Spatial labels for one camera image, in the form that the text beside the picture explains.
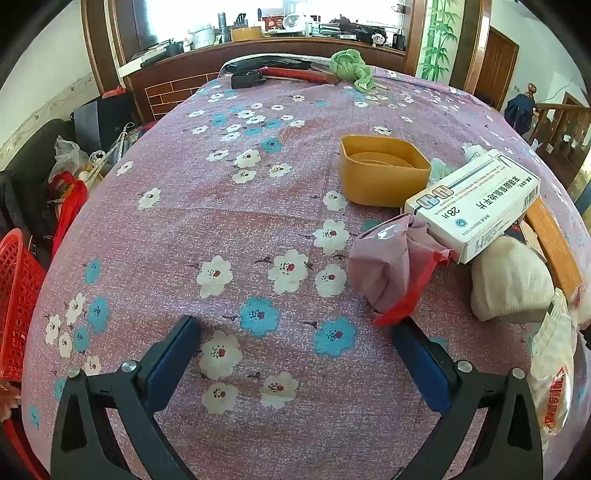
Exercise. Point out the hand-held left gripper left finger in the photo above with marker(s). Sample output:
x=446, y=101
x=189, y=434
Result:
x=173, y=364

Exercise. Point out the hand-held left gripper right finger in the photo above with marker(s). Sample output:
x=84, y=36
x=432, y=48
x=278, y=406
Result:
x=420, y=369

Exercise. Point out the pink plastic bag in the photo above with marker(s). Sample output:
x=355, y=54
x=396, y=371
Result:
x=383, y=267

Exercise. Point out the red plastic basket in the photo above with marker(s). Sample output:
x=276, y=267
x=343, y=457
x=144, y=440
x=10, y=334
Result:
x=18, y=300

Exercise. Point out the white medicine box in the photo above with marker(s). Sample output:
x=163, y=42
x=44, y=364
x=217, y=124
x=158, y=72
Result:
x=480, y=203

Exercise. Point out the orange plastic tub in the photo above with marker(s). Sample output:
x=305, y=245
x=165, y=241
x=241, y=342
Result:
x=369, y=184

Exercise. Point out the white crumpled cloth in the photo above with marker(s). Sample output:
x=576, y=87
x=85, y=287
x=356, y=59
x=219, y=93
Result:
x=508, y=281

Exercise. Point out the white printed plastic bag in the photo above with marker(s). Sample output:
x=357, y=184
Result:
x=551, y=364

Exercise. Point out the orange flat box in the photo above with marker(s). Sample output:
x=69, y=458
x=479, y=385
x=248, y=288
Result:
x=554, y=244

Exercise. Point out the purple floral tablecloth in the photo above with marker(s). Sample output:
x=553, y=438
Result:
x=277, y=207

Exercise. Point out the red plastic bag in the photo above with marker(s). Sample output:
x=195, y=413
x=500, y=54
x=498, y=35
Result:
x=69, y=203

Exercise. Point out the teal tissue pack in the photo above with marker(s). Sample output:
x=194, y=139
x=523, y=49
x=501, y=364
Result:
x=438, y=170

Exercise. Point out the white spray bottle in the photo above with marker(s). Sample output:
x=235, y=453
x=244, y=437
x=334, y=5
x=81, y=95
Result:
x=473, y=151

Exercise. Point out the red printed bag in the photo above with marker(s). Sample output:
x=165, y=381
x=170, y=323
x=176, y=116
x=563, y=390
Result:
x=143, y=130

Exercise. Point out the clear plastic bag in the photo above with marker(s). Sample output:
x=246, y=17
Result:
x=64, y=154

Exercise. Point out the black paper bag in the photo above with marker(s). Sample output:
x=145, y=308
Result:
x=101, y=120

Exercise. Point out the black sofa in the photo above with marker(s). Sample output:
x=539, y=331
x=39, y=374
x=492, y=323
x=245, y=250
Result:
x=32, y=147

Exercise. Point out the dark jacket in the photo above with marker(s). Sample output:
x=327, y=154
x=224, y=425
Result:
x=519, y=113

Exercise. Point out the wooden brick-pattern counter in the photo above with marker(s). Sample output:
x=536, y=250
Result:
x=184, y=87

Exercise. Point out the wooden stair railing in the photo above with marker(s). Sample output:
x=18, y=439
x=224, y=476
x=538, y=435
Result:
x=561, y=129

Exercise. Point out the black pouch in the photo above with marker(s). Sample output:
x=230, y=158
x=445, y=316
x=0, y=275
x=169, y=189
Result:
x=247, y=79

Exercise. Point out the wooden door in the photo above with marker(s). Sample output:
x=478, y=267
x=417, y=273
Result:
x=496, y=69

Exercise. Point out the green cloth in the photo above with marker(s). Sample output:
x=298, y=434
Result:
x=348, y=64

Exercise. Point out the black flat case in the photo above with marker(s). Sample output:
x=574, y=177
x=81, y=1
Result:
x=258, y=61

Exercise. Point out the small plush toy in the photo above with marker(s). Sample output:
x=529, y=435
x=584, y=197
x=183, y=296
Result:
x=379, y=38

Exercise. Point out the brown tape box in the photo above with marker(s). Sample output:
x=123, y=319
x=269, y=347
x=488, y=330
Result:
x=247, y=34

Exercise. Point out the dark metal flask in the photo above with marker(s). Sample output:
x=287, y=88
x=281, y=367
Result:
x=223, y=27

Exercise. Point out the bamboo wall painting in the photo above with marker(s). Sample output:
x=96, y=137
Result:
x=438, y=41

